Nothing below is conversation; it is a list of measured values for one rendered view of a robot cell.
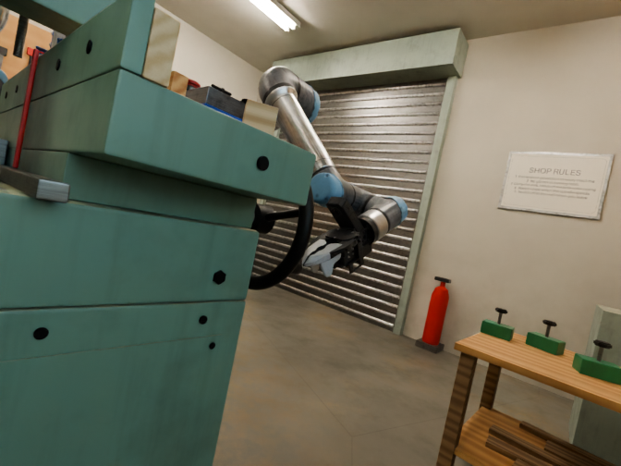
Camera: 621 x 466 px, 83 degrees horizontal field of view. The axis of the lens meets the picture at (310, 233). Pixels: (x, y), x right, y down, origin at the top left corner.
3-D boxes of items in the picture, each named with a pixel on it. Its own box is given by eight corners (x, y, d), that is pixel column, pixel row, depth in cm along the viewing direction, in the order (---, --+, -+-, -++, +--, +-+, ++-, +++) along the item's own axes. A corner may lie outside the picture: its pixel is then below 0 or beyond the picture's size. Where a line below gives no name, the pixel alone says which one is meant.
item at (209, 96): (253, 131, 61) (260, 100, 61) (198, 107, 53) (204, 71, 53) (213, 132, 70) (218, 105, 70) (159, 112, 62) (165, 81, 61)
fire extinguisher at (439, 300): (443, 349, 294) (458, 281, 293) (435, 353, 279) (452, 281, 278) (422, 342, 305) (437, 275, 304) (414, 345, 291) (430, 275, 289)
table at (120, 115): (355, 219, 46) (364, 174, 46) (104, 153, 23) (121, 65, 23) (155, 183, 86) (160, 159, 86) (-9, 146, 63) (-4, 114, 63)
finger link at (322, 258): (318, 289, 69) (347, 268, 75) (314, 263, 67) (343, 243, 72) (307, 285, 71) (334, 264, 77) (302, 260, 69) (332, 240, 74)
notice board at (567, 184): (599, 220, 241) (614, 154, 240) (599, 219, 240) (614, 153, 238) (497, 207, 280) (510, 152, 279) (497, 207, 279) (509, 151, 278)
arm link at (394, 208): (380, 214, 98) (407, 226, 93) (357, 228, 91) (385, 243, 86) (385, 189, 93) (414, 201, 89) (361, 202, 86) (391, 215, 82)
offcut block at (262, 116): (267, 149, 43) (273, 115, 42) (271, 145, 39) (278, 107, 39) (237, 141, 42) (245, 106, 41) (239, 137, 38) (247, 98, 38)
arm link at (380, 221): (387, 211, 82) (359, 207, 87) (376, 218, 79) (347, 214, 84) (389, 239, 85) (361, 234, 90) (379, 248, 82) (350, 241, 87)
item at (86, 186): (251, 228, 45) (258, 198, 45) (59, 198, 29) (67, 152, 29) (130, 197, 72) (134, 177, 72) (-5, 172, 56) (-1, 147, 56)
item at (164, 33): (169, 88, 26) (182, 21, 26) (141, 76, 25) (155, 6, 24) (21, 120, 66) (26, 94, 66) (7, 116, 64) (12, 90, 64)
